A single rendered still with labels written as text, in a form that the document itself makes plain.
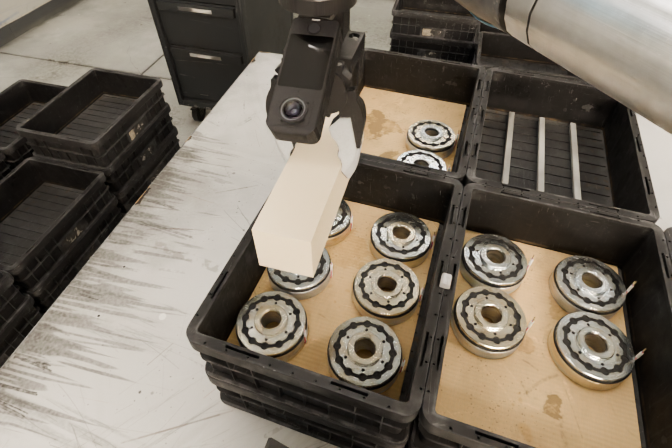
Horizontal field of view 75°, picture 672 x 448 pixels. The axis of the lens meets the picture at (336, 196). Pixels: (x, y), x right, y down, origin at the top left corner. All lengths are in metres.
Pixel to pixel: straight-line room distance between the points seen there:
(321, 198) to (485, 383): 0.37
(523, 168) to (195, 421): 0.77
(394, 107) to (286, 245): 0.71
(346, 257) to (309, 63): 0.43
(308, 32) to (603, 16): 0.23
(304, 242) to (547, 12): 0.27
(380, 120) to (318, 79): 0.67
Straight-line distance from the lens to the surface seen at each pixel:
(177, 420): 0.82
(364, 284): 0.70
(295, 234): 0.43
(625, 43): 0.30
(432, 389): 0.56
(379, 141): 0.98
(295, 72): 0.40
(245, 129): 1.25
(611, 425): 0.73
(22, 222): 1.72
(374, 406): 0.54
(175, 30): 2.26
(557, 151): 1.07
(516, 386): 0.70
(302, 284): 0.69
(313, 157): 0.51
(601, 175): 1.05
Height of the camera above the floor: 1.44
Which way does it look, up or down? 46 degrees down
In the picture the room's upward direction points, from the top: straight up
